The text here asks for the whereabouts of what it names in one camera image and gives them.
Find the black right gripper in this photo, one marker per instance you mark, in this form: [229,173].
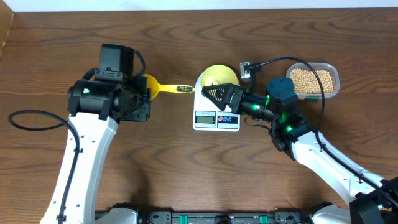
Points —
[229,93]

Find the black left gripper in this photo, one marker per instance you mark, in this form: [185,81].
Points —
[144,104]

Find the yellow measuring scoop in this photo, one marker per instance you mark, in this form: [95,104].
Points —
[156,87]

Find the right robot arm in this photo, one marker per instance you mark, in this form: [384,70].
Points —
[370,197]

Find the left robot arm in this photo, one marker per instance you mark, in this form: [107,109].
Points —
[97,103]

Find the pale yellow bowl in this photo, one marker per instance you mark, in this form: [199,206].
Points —
[218,74]

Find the white digital kitchen scale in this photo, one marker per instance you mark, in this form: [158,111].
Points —
[207,117]

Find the pile of soybeans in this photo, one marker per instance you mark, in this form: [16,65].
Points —
[306,82]

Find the clear plastic container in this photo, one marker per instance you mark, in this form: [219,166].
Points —
[317,66]

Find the wooden panel at left edge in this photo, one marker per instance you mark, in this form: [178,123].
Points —
[6,18]

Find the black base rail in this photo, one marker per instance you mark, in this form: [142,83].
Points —
[158,215]

